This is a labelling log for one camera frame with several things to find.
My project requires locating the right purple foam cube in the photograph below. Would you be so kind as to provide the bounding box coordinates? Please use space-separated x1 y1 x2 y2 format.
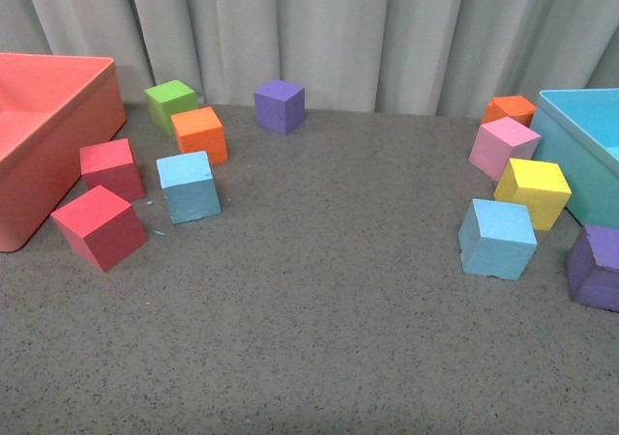
566 224 618 312

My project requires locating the purple foam cube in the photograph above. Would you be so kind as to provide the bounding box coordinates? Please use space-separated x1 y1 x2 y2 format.
566 224 618 312
253 79 306 134

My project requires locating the orange foam cube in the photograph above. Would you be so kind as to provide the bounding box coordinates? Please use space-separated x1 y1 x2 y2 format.
481 95 536 127
171 106 228 165

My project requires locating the yellow foam cube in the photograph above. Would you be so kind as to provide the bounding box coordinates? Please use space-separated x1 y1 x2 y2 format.
493 159 572 231

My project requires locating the left purple foam cube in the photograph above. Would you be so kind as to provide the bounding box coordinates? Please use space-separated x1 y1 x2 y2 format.
253 79 306 134

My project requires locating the red foam cube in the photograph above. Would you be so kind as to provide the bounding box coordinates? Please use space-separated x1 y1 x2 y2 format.
79 138 146 202
51 186 148 272

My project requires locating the rear red foam cube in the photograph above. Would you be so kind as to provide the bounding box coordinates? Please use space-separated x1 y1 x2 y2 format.
79 138 146 202

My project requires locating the right orange foam cube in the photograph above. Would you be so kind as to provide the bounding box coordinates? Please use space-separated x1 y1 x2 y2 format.
481 95 536 127

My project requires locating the salmon pink plastic bin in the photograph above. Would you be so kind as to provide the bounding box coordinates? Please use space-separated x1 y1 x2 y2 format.
1 52 127 252

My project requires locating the pink foam cube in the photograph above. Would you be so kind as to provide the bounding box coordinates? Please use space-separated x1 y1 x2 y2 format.
469 117 541 182

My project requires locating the grey pleated curtain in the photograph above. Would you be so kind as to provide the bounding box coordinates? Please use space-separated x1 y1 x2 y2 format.
1 0 618 118

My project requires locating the green foam cube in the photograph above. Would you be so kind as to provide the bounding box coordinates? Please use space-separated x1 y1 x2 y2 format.
144 80 198 136

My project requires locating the light blue foam cube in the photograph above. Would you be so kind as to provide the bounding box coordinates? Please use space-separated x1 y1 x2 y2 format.
458 199 538 280
156 151 221 224

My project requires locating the turquoise plastic bin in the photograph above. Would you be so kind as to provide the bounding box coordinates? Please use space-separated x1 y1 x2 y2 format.
531 88 618 227

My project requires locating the left orange foam cube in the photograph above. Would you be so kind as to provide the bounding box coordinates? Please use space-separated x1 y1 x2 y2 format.
171 106 228 165

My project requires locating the front red foam cube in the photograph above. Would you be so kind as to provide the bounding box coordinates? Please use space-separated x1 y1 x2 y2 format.
51 186 148 272

